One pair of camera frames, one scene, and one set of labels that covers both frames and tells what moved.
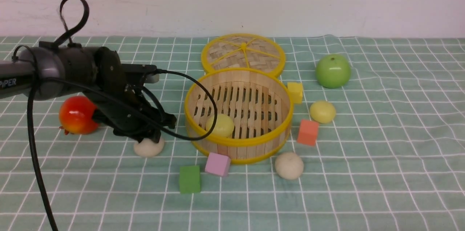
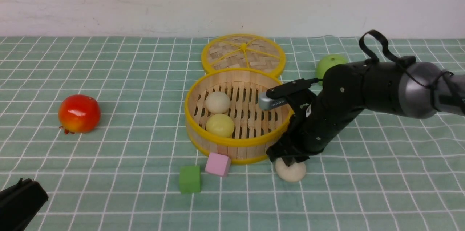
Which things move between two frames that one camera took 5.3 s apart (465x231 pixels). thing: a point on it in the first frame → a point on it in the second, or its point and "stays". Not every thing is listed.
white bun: [289, 165] stays
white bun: [147, 148] → [217, 102]
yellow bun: [225, 125] stays
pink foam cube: [218, 164] stays
